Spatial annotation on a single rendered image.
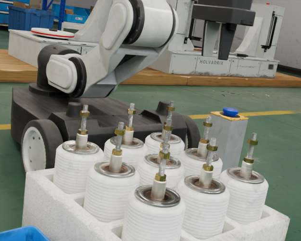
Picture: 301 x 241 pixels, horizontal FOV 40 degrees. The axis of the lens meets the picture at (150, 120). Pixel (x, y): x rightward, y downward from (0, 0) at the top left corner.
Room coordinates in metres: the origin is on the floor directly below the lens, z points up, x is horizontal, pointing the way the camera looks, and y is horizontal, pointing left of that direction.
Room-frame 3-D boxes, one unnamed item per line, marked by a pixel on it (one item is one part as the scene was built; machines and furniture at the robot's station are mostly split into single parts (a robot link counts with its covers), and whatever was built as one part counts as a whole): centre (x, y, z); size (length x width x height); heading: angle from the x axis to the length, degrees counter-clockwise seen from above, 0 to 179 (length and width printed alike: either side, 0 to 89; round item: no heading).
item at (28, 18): (5.25, 1.67, 0.19); 0.50 x 0.41 x 0.37; 45
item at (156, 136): (0.95, -0.04, 0.25); 0.08 x 0.08 x 0.01
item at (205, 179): (0.70, -0.11, 0.26); 0.02 x 0.02 x 0.03
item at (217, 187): (0.70, -0.11, 0.25); 0.08 x 0.08 x 0.01
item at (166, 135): (0.78, -0.04, 0.30); 0.01 x 0.01 x 0.08
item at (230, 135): (1.03, -0.20, 0.16); 0.07 x 0.07 x 0.31; 43
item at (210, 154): (0.70, -0.11, 0.30); 0.01 x 0.01 x 0.08
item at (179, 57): (4.10, -0.48, 0.45); 1.51 x 0.57 x 0.74; 131
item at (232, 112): (1.03, -0.20, 0.32); 0.04 x 0.04 x 0.02
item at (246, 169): (0.78, -0.20, 0.26); 0.02 x 0.02 x 0.03
